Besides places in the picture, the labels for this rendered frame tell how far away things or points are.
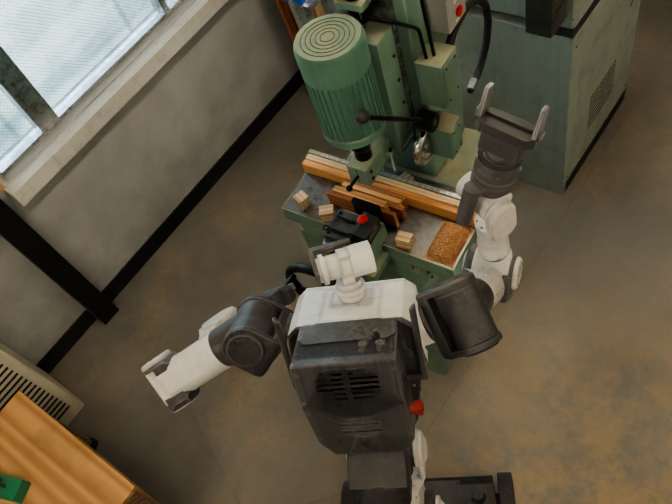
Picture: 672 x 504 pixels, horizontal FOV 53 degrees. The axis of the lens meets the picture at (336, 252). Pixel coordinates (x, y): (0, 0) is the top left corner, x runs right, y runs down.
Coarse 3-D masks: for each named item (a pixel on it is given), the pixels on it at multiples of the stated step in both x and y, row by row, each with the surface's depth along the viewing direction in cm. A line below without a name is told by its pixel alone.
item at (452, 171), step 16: (464, 128) 226; (464, 144) 222; (448, 160) 220; (464, 160) 219; (416, 176) 220; (432, 176) 218; (448, 176) 217; (320, 240) 218; (384, 272) 212; (400, 272) 206; (416, 272) 200
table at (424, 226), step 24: (312, 192) 214; (288, 216) 216; (312, 216) 208; (408, 216) 200; (432, 216) 198; (384, 240) 197; (432, 240) 193; (384, 264) 198; (432, 264) 190; (456, 264) 187
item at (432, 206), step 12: (312, 168) 215; (324, 168) 212; (336, 180) 213; (348, 180) 209; (396, 192) 201; (408, 192) 199; (420, 204) 198; (432, 204) 195; (444, 204) 194; (444, 216) 196
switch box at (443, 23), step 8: (432, 0) 169; (440, 0) 168; (448, 0) 168; (464, 0) 176; (432, 8) 171; (440, 8) 170; (448, 8) 170; (456, 8) 173; (464, 8) 178; (432, 16) 174; (440, 16) 172; (448, 16) 171; (456, 16) 175; (432, 24) 176; (440, 24) 175; (448, 24) 173; (456, 24) 177; (440, 32) 177; (448, 32) 175
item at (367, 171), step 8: (376, 144) 195; (384, 144) 195; (376, 152) 194; (384, 152) 196; (352, 160) 194; (368, 160) 193; (376, 160) 194; (384, 160) 198; (352, 168) 193; (360, 168) 192; (368, 168) 191; (376, 168) 195; (352, 176) 197; (360, 176) 194; (368, 176) 193; (376, 176) 197; (368, 184) 196
